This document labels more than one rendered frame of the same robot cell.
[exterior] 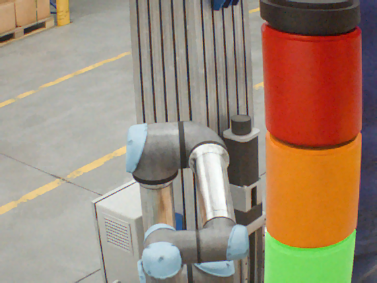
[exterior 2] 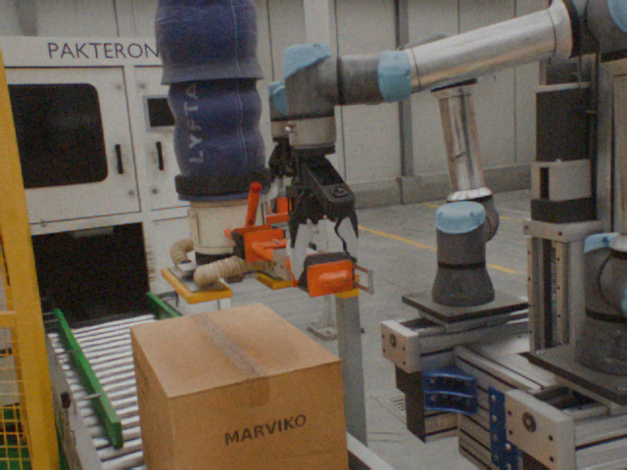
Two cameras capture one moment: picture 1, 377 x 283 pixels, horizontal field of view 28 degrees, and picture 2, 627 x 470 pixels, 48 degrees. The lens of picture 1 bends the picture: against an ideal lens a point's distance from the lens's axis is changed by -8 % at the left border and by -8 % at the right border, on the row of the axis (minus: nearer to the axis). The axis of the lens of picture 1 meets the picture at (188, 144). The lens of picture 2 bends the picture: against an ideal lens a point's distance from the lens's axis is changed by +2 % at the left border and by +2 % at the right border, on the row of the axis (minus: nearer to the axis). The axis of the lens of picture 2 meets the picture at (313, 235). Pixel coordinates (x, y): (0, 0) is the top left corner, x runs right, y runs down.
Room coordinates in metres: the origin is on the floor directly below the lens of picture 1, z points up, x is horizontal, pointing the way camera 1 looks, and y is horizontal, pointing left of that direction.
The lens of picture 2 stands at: (2.37, -1.66, 1.50)
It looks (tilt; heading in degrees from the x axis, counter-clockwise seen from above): 10 degrees down; 118
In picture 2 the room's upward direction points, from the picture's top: 4 degrees counter-clockwise
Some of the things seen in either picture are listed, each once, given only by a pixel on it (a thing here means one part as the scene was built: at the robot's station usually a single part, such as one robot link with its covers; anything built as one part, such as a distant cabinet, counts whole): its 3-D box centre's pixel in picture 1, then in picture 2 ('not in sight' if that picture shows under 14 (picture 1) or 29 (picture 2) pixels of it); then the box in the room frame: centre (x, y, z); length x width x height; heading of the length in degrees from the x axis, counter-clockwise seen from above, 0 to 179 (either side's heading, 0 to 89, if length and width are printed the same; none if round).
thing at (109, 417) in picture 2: not in sight; (70, 361); (0.23, 0.22, 0.60); 1.60 x 0.10 x 0.09; 144
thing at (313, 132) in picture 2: not in sight; (311, 133); (1.87, -0.70, 1.48); 0.08 x 0.08 x 0.05
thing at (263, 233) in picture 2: not in sight; (259, 242); (1.62, -0.48, 1.26); 0.10 x 0.08 x 0.06; 49
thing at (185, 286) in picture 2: not in sight; (193, 275); (1.37, -0.39, 1.15); 0.34 x 0.10 x 0.05; 139
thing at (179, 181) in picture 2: not in sight; (224, 180); (1.43, -0.32, 1.37); 0.23 x 0.23 x 0.04
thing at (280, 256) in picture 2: not in sight; (295, 262); (1.78, -0.62, 1.25); 0.07 x 0.07 x 0.04; 49
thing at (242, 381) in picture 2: not in sight; (230, 412); (1.35, -0.27, 0.75); 0.60 x 0.40 x 0.40; 140
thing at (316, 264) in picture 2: not in sight; (320, 273); (1.88, -0.72, 1.25); 0.08 x 0.07 x 0.05; 139
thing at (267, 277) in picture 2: not in sight; (268, 263); (1.49, -0.25, 1.15); 0.34 x 0.10 x 0.05; 139
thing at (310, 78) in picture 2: not in sight; (311, 82); (1.88, -0.70, 1.56); 0.09 x 0.08 x 0.11; 23
